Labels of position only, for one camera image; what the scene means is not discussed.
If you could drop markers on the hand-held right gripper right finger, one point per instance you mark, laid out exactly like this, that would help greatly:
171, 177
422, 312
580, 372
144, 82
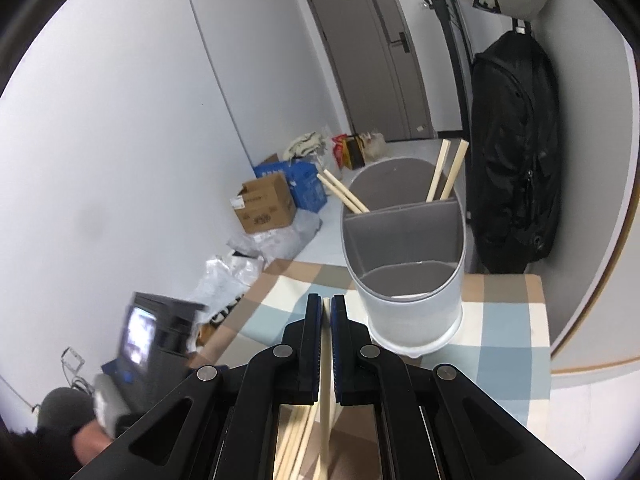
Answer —
339, 355

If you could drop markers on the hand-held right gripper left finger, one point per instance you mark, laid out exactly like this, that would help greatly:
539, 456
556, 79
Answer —
312, 355

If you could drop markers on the grey white utensil holder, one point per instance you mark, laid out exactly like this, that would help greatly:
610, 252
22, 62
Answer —
410, 320

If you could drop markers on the wooden chopstick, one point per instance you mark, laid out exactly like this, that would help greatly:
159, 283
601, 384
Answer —
340, 195
347, 190
326, 435
438, 170
454, 170

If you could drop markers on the bundle of wooden chopsticks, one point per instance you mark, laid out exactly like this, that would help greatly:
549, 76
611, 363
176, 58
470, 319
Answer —
295, 440

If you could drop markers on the person's left hand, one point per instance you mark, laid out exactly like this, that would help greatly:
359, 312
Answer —
92, 442

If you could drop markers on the white plastic packaging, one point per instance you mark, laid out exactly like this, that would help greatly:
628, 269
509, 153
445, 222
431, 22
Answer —
225, 275

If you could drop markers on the grey plastic bag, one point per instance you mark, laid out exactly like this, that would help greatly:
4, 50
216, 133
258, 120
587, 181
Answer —
280, 240

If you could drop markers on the brown cardboard box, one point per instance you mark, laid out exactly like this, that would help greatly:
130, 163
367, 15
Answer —
265, 205

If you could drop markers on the checked tablecloth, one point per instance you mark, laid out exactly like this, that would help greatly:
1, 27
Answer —
500, 320

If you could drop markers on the blue cardboard box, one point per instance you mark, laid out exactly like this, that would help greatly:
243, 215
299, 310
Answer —
310, 190

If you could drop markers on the black yellow box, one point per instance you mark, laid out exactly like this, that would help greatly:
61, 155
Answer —
354, 154

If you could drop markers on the red snack packet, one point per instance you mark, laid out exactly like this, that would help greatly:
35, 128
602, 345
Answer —
340, 152

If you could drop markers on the beige cloth bag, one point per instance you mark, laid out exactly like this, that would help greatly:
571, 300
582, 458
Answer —
302, 145

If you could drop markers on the clear bag with food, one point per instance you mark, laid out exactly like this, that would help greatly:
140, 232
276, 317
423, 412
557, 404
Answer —
374, 147

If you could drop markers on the black backpack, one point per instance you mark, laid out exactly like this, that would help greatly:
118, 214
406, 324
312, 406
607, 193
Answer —
510, 160

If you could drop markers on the grey door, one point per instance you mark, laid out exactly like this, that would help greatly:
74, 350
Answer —
360, 60

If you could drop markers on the white wall socket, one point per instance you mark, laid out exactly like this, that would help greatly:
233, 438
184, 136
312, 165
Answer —
72, 360

